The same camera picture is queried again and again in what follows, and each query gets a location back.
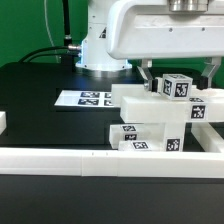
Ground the white tagged cube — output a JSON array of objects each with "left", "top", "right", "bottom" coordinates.
[{"left": 161, "top": 74, "right": 193, "bottom": 100}]

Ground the white chair back part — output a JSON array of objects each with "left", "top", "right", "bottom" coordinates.
[{"left": 111, "top": 84, "right": 224, "bottom": 123}]

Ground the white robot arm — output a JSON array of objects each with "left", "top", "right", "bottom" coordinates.
[{"left": 76, "top": 0, "right": 224, "bottom": 90}]

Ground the thin white cable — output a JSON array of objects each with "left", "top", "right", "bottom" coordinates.
[{"left": 43, "top": 0, "right": 62, "bottom": 64}]

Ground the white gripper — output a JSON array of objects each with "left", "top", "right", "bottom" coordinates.
[{"left": 106, "top": 0, "right": 224, "bottom": 92}]

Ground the white block at left edge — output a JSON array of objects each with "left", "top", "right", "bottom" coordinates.
[{"left": 0, "top": 111, "right": 7, "bottom": 135}]

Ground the white chair seat part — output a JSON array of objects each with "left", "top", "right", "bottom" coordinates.
[{"left": 146, "top": 77, "right": 186, "bottom": 152}]

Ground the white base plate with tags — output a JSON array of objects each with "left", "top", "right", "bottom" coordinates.
[{"left": 55, "top": 90, "right": 113, "bottom": 108}]

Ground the white U-shaped fence frame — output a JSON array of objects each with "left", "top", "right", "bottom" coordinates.
[{"left": 0, "top": 123, "right": 224, "bottom": 178}]

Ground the black cable bundle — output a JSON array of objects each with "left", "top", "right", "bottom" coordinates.
[{"left": 19, "top": 0, "right": 83, "bottom": 64}]

